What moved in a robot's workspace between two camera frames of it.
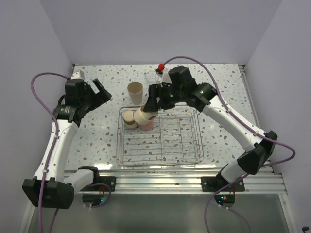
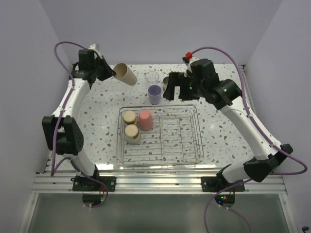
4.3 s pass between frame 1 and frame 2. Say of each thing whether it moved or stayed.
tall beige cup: moved
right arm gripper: moved
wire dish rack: stayed
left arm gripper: moved
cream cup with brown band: stayed
